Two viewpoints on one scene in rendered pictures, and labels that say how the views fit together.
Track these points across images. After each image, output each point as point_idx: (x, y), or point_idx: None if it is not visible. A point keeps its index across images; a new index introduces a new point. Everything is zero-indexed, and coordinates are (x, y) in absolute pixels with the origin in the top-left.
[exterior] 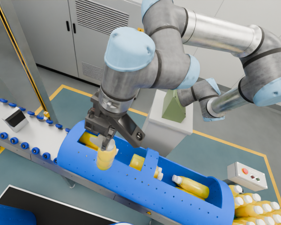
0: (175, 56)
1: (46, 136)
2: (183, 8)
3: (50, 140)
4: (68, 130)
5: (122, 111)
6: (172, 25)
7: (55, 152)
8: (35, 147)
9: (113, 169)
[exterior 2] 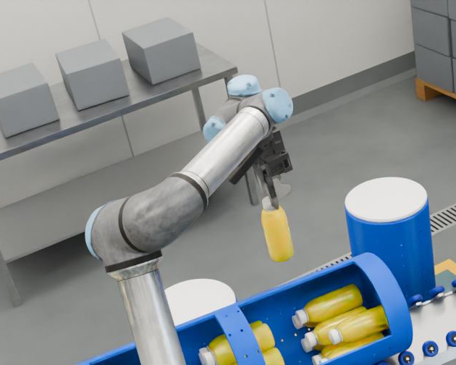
0: (223, 107)
1: None
2: (250, 104)
3: (454, 319)
4: (447, 334)
5: None
6: (242, 101)
7: (420, 319)
8: (438, 287)
9: (276, 287)
